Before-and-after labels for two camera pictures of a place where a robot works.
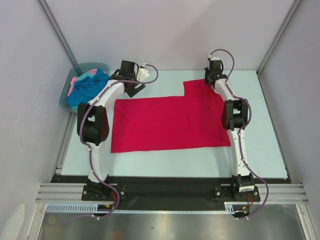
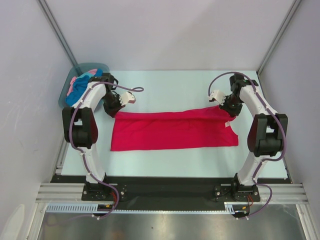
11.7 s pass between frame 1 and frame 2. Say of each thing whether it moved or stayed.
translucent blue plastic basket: stayed
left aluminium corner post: stayed
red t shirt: moved
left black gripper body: moved
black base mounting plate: stayed
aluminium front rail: stayed
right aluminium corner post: stayed
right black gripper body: moved
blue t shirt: stayed
